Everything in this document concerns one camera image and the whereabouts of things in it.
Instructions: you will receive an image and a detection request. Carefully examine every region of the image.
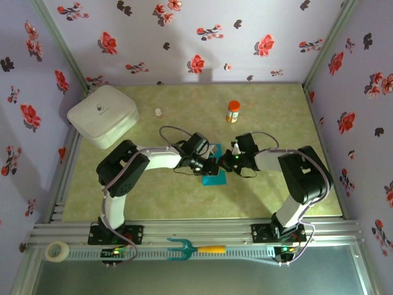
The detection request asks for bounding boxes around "teal cloth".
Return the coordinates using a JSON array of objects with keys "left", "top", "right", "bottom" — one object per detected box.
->
[{"left": 201, "top": 143, "right": 228, "bottom": 187}]

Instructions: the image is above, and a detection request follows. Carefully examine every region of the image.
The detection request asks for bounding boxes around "white square lidded box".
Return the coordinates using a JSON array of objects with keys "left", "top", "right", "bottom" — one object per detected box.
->
[{"left": 66, "top": 85, "right": 141, "bottom": 151}]

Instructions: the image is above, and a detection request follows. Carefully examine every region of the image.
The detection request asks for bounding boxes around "orange-capped bottle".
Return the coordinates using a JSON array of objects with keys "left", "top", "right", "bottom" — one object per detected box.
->
[{"left": 225, "top": 100, "right": 241, "bottom": 124}]

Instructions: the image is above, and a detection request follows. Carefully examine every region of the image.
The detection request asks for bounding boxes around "white tape roll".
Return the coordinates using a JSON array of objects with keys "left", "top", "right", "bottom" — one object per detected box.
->
[{"left": 45, "top": 241, "right": 70, "bottom": 263}]

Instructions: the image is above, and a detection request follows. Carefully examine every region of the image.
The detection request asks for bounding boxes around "grey left arm cable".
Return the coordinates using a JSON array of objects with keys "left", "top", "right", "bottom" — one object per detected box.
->
[{"left": 101, "top": 125, "right": 195, "bottom": 267}]

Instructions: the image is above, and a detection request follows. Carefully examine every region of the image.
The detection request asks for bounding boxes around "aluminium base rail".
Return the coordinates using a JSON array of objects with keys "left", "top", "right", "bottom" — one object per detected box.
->
[{"left": 29, "top": 218, "right": 360, "bottom": 246}]

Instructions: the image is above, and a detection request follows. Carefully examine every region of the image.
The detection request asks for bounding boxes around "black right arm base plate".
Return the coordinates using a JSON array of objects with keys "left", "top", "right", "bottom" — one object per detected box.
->
[{"left": 251, "top": 223, "right": 307, "bottom": 243}]

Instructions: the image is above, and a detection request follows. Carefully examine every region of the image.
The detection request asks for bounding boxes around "teal fork with yellow handle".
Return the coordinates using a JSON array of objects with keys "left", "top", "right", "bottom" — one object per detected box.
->
[{"left": 166, "top": 237, "right": 227, "bottom": 262}]

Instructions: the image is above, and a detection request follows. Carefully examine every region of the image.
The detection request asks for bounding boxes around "aluminium side rail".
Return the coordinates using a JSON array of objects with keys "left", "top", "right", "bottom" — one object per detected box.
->
[
  {"left": 45, "top": 125, "right": 84, "bottom": 222},
  {"left": 303, "top": 87, "right": 349, "bottom": 219}
]

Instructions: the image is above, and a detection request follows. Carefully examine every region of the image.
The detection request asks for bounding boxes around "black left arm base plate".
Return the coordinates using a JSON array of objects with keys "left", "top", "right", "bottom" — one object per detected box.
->
[{"left": 88, "top": 224, "right": 145, "bottom": 246}]

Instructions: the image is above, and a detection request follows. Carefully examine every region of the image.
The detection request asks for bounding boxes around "grey slotted cable duct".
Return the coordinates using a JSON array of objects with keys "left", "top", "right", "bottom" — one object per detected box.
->
[{"left": 66, "top": 248, "right": 279, "bottom": 265}]

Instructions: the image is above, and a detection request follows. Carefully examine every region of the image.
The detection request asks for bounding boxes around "aluminium corner post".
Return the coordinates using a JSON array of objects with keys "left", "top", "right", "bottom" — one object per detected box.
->
[
  {"left": 29, "top": 0, "right": 91, "bottom": 93},
  {"left": 302, "top": 0, "right": 360, "bottom": 90}
]

